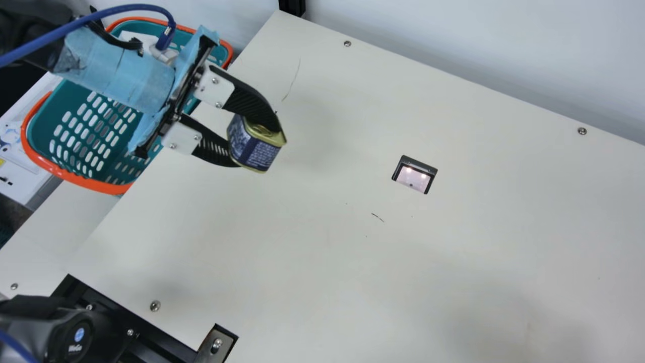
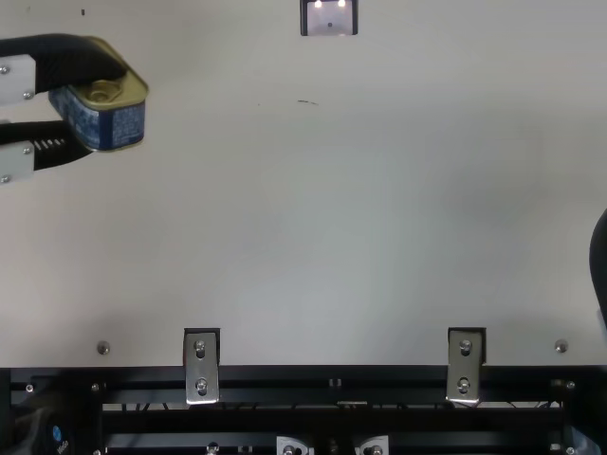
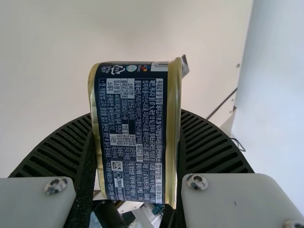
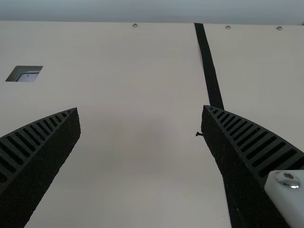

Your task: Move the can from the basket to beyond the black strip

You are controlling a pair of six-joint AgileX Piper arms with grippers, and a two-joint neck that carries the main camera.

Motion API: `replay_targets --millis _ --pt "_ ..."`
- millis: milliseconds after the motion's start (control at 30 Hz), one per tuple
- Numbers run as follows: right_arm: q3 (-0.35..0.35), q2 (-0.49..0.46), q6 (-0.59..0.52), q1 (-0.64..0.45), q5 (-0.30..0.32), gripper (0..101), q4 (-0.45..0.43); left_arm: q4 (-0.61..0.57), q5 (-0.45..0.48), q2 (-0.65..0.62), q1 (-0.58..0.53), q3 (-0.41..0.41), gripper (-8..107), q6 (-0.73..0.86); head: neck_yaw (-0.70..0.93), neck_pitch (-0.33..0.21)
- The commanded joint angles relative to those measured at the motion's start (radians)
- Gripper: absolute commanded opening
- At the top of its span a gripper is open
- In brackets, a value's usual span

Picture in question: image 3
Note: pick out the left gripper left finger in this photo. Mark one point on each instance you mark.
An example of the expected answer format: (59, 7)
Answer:
(35, 202)

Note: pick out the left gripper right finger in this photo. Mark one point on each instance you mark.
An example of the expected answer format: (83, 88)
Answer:
(225, 202)

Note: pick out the rectangular tin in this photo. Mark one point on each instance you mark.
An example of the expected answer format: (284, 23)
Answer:
(133, 133)

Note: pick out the black strip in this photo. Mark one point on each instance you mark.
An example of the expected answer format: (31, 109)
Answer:
(222, 103)

